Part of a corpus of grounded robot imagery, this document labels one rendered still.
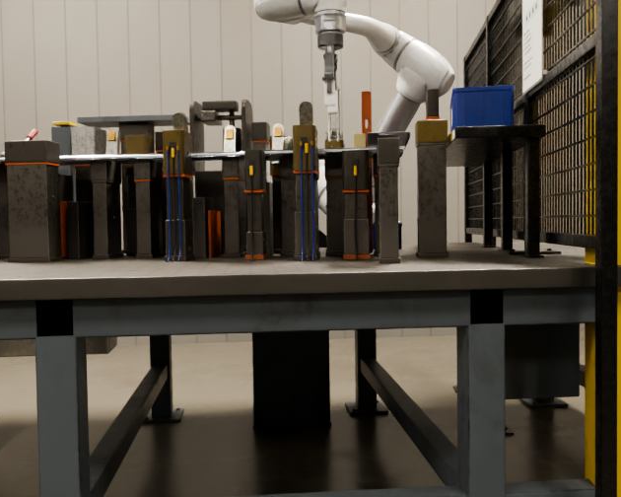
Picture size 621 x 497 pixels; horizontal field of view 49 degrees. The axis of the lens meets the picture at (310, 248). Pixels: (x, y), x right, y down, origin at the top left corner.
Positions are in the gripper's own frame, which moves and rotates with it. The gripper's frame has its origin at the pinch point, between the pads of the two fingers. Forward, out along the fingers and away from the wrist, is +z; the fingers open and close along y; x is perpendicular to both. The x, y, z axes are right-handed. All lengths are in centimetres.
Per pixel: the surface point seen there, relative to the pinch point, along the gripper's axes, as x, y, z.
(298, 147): -7.1, 25.1, 14.4
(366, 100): 9.9, -14.8, -3.9
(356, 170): 7.6, 24.4, 20.4
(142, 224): -55, 6, 33
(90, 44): -171, -234, -83
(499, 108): 46.1, 8.0, 3.5
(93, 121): -83, -26, -1
